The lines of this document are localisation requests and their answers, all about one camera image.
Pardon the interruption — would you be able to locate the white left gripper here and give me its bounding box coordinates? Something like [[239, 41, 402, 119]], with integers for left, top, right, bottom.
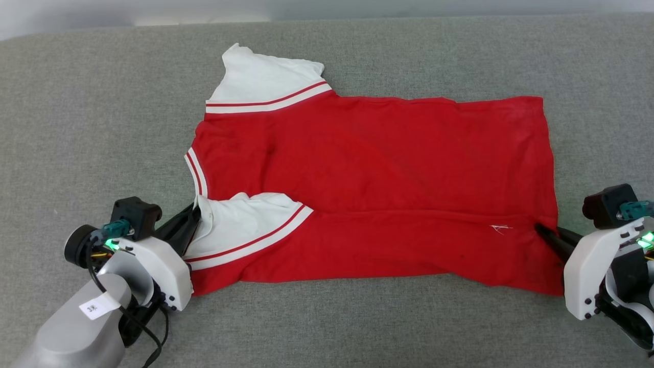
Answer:
[[108, 202, 203, 312]]

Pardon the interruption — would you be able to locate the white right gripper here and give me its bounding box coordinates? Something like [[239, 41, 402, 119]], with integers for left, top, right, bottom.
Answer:
[[534, 216, 654, 321]]

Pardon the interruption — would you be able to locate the red and white t-shirt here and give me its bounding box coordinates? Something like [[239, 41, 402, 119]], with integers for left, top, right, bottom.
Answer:
[[183, 43, 565, 297]]

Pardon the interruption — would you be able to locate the white paper label sticker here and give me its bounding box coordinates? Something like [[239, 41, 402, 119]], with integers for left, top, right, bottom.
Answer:
[[79, 291, 122, 321]]

